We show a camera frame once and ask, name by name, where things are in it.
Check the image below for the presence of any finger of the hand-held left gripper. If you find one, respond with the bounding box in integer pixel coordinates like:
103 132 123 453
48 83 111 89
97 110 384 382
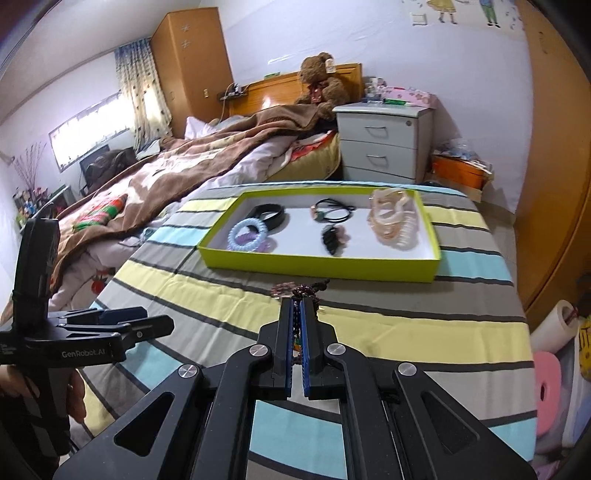
60 315 175 349
48 306 149 330

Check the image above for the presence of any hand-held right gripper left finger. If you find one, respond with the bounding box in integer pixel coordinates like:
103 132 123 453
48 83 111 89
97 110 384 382
53 298 301 480

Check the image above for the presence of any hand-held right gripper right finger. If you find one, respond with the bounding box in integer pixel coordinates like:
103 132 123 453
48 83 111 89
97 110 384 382
300 298 539 480

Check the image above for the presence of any dark red beaded bracelet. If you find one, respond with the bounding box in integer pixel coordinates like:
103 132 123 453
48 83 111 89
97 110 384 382
270 279 331 365

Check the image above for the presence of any green-edged white tray box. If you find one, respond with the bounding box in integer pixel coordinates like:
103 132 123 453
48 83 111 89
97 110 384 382
198 186 441 283

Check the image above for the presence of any purple spiral hair tie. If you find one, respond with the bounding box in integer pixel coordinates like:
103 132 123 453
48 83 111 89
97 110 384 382
238 231 278 254

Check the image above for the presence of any blue spiral hair tie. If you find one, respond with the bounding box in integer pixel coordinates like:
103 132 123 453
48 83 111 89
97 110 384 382
227 219 269 252

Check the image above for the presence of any black bracelet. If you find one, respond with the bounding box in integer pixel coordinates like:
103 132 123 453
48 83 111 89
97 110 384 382
247 203 286 232

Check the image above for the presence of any clear hair claw clip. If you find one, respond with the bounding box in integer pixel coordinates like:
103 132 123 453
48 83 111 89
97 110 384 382
368 187 413 241

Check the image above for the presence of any person's left hand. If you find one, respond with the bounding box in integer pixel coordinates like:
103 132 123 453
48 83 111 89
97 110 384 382
0 368 87 424

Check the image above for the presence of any cluttered desk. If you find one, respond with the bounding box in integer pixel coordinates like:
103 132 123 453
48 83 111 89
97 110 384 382
11 185 72 229

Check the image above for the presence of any striped bedsheet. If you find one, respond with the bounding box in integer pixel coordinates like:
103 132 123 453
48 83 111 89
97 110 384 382
69 182 539 480

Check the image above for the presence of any red green plaid cushion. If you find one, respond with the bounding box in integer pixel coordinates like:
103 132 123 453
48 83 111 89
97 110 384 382
74 194 127 229

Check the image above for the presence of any twig decoration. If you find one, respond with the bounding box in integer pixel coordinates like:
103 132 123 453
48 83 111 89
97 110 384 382
14 143 47 195

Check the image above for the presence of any black hair clip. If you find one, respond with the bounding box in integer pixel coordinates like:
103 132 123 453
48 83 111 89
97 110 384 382
321 224 351 256

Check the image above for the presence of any dark brown bag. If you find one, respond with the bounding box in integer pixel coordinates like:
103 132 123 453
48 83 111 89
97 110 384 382
81 145 139 195

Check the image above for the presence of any window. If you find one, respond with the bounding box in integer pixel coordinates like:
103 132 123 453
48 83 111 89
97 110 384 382
48 92 134 174

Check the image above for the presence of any clear toothed hair claw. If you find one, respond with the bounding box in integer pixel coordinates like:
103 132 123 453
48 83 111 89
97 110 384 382
390 210 419 252

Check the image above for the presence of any brown patterned blanket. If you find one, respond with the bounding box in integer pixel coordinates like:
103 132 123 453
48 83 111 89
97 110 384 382
0 104 335 324

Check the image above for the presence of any yellow mattress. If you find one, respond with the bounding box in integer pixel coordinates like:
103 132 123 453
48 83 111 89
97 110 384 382
268 134 342 181

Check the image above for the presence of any white pillow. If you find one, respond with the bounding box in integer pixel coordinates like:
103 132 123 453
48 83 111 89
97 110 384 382
185 115 220 139

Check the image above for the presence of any red printed sheet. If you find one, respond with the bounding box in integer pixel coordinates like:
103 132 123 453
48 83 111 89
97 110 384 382
288 131 338 162

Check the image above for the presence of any grey nightstand drawer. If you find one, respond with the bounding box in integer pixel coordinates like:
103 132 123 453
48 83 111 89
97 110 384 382
339 138 414 178

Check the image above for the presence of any patterned curtain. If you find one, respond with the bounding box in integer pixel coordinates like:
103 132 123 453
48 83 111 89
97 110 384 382
115 39 174 153

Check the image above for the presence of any grey drawer with lock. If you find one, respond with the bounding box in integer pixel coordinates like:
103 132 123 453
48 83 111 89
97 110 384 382
337 113 419 148

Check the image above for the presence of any orange storage box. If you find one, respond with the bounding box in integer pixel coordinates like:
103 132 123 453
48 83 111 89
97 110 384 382
431 154 492 190

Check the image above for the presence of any cardboard box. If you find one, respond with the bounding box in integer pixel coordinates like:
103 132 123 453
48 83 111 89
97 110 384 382
471 168 492 201

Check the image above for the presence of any pink foam roll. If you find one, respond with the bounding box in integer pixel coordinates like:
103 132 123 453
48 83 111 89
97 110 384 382
533 351 563 437

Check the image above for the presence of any grey nightstand cabinet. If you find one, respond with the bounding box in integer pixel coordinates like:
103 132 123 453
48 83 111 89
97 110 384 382
333 100 435 185

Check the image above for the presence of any white paper roll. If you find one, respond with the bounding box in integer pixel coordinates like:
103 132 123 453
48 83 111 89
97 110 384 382
530 300 580 356

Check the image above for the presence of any clear plastic bag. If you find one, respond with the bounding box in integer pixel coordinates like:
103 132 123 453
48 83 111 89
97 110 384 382
434 138 485 162

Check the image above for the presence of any wooden wardrobe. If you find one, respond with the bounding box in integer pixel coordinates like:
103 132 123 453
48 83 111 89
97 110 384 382
151 7 234 139

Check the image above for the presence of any wooden headboard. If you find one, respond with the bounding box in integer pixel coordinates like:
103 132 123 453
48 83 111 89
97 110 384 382
217 62 363 116

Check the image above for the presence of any brown teddy bear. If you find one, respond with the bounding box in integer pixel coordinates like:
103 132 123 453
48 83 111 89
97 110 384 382
295 53 352 121

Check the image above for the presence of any pink floral box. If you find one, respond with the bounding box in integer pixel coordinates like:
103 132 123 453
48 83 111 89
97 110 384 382
381 85 437 109

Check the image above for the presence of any yellow container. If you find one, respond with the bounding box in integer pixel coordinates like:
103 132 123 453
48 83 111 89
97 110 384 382
575 318 591 370

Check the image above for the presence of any wooden door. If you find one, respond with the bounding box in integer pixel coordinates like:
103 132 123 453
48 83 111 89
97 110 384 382
515 0 591 319

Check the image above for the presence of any black hair tie with bead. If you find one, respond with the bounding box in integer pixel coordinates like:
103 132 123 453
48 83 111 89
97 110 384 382
310 198 356 223

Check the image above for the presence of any wall sticker of figures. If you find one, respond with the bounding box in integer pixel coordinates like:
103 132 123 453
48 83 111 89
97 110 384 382
402 0 525 31

